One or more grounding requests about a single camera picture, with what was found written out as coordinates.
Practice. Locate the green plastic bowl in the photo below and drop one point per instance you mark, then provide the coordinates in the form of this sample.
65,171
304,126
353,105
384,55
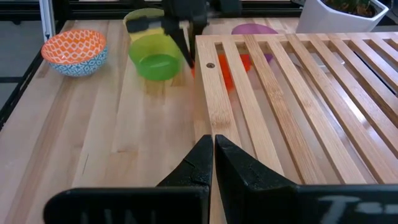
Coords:
155,62

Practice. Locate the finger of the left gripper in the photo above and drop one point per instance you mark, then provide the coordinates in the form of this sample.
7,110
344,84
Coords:
196,32
182,40

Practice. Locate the slatted wooden shelf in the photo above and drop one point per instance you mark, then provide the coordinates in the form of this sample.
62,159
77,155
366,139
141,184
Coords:
311,102

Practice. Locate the orange patterned ceramic bowl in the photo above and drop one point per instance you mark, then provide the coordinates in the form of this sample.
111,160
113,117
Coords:
74,49

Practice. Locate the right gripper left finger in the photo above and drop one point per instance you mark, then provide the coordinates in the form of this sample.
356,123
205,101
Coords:
192,174

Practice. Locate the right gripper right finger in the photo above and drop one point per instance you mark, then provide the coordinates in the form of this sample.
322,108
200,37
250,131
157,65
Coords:
248,193

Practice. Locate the white hexagonal plant pot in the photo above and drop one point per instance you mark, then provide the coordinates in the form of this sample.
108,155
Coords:
326,21

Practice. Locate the silver metal post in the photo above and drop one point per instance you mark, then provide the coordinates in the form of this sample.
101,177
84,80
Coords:
47,18

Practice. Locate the purple plastic bowl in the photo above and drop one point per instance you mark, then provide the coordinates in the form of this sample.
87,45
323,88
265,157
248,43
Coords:
253,28

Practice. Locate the red plastic bowl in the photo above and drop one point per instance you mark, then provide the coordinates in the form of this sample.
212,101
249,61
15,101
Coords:
225,70

